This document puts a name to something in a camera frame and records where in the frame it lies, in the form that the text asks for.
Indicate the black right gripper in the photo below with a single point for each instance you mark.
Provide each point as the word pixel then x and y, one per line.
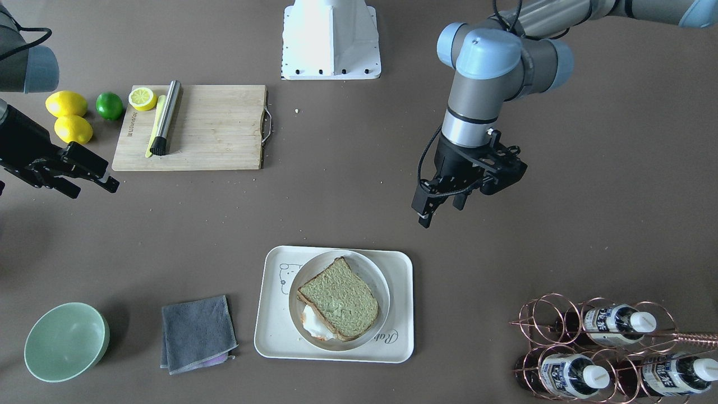
pixel 21 136

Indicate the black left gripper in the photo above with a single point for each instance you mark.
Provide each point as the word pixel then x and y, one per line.
pixel 450 157

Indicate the white round plate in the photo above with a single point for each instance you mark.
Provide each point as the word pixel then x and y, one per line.
pixel 367 270

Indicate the bread slice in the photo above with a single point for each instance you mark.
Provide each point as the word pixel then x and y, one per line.
pixel 341 299

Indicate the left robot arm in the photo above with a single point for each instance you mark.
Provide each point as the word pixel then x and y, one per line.
pixel 512 54

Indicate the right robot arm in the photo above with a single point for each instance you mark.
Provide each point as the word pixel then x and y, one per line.
pixel 27 65

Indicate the cream rabbit tray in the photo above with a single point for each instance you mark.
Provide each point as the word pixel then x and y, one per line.
pixel 276 337

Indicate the yellow lemon lower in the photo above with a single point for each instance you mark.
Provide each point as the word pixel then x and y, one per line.
pixel 73 128

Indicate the yellow lemon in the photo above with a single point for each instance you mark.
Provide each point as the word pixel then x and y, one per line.
pixel 66 102
pixel 73 128

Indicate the yellow lemon upper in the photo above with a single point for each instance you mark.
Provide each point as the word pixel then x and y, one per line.
pixel 66 102

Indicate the green lime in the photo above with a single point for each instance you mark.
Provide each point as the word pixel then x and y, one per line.
pixel 109 106

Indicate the half cut lemon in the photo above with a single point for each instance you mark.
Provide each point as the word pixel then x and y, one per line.
pixel 142 99

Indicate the wooden cutting board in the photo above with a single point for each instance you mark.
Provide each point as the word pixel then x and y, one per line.
pixel 213 128

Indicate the mint green bowl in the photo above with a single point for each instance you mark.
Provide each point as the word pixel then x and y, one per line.
pixel 66 342

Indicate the grey folded cloth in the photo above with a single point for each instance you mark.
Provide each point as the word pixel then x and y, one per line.
pixel 196 334

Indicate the tea bottle top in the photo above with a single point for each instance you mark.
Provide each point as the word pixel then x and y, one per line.
pixel 617 325

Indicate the tea bottle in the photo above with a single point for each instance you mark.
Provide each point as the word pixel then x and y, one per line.
pixel 617 325
pixel 667 376
pixel 560 375

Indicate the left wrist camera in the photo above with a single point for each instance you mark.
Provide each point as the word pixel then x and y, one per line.
pixel 502 165

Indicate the black handled knife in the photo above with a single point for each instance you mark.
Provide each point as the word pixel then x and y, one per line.
pixel 163 117

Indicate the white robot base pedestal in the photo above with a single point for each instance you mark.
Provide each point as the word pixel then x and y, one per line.
pixel 330 40

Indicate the copper wire bottle rack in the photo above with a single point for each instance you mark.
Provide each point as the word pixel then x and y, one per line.
pixel 603 351

